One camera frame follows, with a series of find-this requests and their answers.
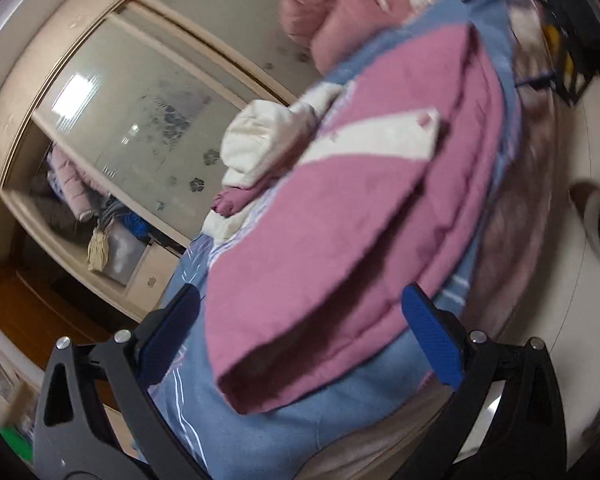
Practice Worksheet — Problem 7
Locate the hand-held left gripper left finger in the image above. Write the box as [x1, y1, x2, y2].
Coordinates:
[32, 284, 216, 480]

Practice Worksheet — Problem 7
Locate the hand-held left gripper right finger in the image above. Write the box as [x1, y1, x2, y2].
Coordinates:
[400, 282, 568, 480]

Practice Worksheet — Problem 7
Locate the pink and cream jacket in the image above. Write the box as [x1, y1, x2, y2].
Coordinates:
[202, 22, 523, 416]

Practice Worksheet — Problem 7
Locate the grey clothes pile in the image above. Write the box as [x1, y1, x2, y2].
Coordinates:
[27, 175, 76, 233]

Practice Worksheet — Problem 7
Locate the clear plastic storage box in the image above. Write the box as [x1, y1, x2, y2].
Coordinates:
[102, 232, 151, 286]

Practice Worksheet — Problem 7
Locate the beige cloth bag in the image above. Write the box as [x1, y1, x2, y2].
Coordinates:
[86, 227, 112, 272]

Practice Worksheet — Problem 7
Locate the blue cloth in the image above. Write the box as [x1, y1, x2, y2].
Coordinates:
[115, 210, 153, 241]

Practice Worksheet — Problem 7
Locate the blue patterned bed sheet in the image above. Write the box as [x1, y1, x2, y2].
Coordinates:
[147, 0, 526, 480]

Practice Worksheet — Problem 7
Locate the green box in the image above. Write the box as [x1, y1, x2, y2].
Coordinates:
[0, 425, 33, 466]

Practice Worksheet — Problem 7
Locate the cream wardrobe with glass doors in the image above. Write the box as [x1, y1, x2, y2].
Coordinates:
[0, 0, 331, 326]

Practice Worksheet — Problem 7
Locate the yellow object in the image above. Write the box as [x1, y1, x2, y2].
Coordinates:
[545, 25, 576, 71]

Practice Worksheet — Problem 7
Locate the pink quilt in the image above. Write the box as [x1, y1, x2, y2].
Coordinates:
[280, 0, 416, 73]

